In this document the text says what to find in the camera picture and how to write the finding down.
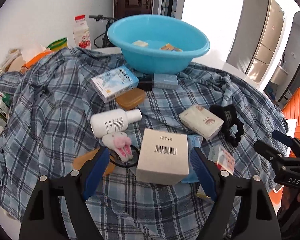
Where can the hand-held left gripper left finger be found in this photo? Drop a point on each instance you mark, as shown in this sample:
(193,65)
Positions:
(97,175)

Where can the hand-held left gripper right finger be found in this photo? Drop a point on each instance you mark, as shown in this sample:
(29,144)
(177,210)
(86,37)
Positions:
(202,175)

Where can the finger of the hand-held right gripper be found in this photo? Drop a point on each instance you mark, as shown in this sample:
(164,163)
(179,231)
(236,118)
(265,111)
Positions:
(282,137)
(268,151)

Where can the light blue packet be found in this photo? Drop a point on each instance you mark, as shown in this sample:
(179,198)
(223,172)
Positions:
(195,141)

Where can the beige barcode box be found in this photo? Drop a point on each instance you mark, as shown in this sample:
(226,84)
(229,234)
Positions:
(162,160)

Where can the blue plastic basin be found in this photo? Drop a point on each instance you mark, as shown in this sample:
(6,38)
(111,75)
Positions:
(152,60)

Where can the yellow cigarette pack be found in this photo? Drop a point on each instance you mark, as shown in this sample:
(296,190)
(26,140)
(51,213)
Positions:
(170,47)

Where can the white blue small box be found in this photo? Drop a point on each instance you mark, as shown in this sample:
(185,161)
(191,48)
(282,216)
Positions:
(140,43)

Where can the white paper tag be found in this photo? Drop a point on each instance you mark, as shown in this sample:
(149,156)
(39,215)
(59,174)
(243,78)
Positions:
(292,127)

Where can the white box red print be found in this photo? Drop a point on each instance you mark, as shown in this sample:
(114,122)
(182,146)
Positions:
(222,158)

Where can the orange chair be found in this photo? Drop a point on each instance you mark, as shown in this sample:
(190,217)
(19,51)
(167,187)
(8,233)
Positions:
(297,107)

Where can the black scrunchie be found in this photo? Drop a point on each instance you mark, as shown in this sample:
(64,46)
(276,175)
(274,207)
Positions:
(227,120)

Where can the white tissue pack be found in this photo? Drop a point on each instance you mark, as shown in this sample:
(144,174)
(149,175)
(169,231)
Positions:
(202,122)

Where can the white plastic bottle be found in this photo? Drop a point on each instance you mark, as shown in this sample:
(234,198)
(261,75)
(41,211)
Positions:
(110,122)

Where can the beige sink cabinet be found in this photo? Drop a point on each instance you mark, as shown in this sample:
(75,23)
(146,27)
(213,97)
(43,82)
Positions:
(279,76)

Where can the blue plaid shirt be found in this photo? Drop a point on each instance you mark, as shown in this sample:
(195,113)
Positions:
(52,110)

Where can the blue white printed box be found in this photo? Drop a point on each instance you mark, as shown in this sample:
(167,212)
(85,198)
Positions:
(115,83)

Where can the grey blue flat box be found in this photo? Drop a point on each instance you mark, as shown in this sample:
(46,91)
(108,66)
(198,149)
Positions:
(165,81)

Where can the black small box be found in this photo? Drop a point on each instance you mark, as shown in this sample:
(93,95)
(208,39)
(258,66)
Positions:
(145,85)

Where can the silver refrigerator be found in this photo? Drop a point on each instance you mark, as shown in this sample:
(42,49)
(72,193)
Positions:
(257,37)

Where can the green white bottle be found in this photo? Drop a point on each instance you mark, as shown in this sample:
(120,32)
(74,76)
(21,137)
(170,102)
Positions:
(1,103)

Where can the orange tissue box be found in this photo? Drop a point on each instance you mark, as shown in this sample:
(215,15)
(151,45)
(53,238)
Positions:
(37,57)

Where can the yellow green cup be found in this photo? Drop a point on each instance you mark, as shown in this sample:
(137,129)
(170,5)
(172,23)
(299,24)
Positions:
(57,43)

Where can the red cap drink bottle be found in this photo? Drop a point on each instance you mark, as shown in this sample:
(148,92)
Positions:
(82,35)

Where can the clear snack bag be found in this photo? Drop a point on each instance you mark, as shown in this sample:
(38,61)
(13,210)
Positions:
(13,60)

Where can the black bicycle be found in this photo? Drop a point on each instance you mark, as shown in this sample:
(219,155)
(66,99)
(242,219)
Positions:
(102,30)

